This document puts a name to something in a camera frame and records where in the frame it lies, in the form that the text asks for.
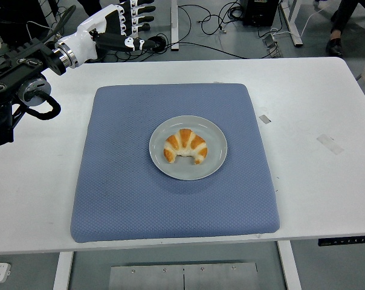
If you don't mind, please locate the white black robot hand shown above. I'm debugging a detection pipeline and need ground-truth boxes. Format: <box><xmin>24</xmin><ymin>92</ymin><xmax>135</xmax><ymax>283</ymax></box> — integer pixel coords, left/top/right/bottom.
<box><xmin>57</xmin><ymin>0</ymin><xmax>161</xmax><ymax>66</ymax></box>

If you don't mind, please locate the golden croissant bread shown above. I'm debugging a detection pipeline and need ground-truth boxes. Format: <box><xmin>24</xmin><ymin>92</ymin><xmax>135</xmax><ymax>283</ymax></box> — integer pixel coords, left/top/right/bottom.
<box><xmin>163</xmin><ymin>128</ymin><xmax>208</xmax><ymax>166</ymax></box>

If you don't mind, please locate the round grey plate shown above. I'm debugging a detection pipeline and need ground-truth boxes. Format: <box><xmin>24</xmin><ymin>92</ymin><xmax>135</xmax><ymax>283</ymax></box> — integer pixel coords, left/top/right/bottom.
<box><xmin>149</xmin><ymin>115</ymin><xmax>228</xmax><ymax>181</ymax></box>

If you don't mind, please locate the grey metal plate with screws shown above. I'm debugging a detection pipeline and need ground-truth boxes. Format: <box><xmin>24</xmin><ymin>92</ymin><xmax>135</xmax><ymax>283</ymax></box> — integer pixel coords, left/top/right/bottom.
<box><xmin>109</xmin><ymin>262</ymin><xmax>260</xmax><ymax>290</ymax></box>

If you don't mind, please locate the large black equipment box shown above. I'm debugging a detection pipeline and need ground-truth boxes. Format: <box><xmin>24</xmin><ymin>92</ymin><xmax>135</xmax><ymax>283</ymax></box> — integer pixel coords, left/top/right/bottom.
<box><xmin>0</xmin><ymin>0</ymin><xmax>50</xmax><ymax>46</ymax></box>

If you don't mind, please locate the white desk leg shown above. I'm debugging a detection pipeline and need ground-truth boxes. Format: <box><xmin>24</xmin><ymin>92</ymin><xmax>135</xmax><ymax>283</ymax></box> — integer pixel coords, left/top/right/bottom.
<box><xmin>170</xmin><ymin>0</ymin><xmax>180</xmax><ymax>51</ymax></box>
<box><xmin>280</xmin><ymin>0</ymin><xmax>304</xmax><ymax>47</ymax></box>

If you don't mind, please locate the black computer case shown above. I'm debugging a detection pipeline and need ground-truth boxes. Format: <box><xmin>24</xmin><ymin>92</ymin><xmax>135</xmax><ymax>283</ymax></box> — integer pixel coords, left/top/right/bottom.
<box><xmin>242</xmin><ymin>0</ymin><xmax>279</xmax><ymax>27</ymax></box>

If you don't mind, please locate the blue quilted mat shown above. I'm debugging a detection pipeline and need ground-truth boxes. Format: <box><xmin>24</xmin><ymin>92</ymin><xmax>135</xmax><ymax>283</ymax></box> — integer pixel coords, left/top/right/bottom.
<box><xmin>69</xmin><ymin>83</ymin><xmax>281</xmax><ymax>244</ymax></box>

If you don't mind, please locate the white table leg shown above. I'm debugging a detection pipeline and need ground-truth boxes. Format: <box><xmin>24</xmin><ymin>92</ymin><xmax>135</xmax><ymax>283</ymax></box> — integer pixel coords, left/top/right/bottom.
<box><xmin>276</xmin><ymin>240</ymin><xmax>303</xmax><ymax>290</ymax></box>
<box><xmin>52</xmin><ymin>251</ymin><xmax>75</xmax><ymax>290</ymax></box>

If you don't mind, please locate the large grey tape strip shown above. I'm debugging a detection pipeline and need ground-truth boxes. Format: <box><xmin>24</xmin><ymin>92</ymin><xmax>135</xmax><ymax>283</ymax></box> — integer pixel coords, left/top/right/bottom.
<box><xmin>316</xmin><ymin>133</ymin><xmax>345</xmax><ymax>155</ymax></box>

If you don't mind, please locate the black table control panel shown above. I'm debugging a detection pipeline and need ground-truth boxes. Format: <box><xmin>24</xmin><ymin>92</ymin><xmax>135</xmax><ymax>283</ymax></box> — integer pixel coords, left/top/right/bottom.
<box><xmin>317</xmin><ymin>237</ymin><xmax>365</xmax><ymax>247</ymax></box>

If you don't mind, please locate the coiled black cable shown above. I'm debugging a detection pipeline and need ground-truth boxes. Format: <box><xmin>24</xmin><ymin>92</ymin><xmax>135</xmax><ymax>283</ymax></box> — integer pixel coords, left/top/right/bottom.
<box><xmin>147</xmin><ymin>35</ymin><xmax>167</xmax><ymax>53</ymax></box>

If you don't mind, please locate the long black floor cable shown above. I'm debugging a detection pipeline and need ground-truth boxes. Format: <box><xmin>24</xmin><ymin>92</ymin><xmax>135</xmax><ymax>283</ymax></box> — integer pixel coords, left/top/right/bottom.
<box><xmin>166</xmin><ymin>41</ymin><xmax>248</xmax><ymax>59</ymax></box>

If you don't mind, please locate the white cable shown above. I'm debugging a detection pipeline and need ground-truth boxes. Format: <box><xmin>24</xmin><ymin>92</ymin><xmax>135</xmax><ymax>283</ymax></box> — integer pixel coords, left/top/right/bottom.
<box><xmin>270</xmin><ymin>2</ymin><xmax>334</xmax><ymax>36</ymax></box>

